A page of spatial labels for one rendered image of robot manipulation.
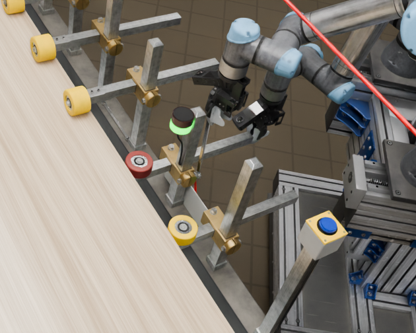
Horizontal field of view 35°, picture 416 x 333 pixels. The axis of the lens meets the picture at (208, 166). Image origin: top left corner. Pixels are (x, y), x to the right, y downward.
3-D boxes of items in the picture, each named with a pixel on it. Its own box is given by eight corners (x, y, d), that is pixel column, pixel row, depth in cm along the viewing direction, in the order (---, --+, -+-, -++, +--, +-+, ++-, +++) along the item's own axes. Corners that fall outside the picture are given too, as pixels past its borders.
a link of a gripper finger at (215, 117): (218, 139, 189) (224, 115, 183) (201, 127, 191) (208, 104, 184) (224, 133, 191) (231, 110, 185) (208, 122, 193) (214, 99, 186)
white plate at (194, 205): (166, 175, 216) (170, 154, 208) (207, 236, 203) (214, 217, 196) (164, 176, 215) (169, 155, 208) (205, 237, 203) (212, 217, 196)
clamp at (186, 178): (172, 153, 206) (175, 142, 203) (195, 184, 200) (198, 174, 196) (157, 158, 204) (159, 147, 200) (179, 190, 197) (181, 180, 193)
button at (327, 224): (327, 218, 149) (329, 213, 148) (338, 232, 147) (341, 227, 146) (313, 224, 147) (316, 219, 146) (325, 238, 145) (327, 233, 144)
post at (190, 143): (172, 209, 217) (200, 104, 182) (177, 217, 215) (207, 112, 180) (162, 213, 215) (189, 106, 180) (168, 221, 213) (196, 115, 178)
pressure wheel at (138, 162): (140, 171, 202) (145, 146, 194) (152, 190, 198) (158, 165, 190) (116, 179, 198) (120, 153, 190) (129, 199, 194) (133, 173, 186)
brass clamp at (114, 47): (105, 28, 223) (106, 16, 220) (123, 54, 217) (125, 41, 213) (88, 32, 220) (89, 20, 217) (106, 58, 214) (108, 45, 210)
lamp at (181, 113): (174, 156, 196) (187, 104, 180) (184, 170, 194) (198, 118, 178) (157, 162, 193) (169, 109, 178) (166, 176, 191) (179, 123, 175)
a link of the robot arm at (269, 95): (273, 95, 195) (257, 77, 199) (268, 106, 199) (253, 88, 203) (292, 89, 199) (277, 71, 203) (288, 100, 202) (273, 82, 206)
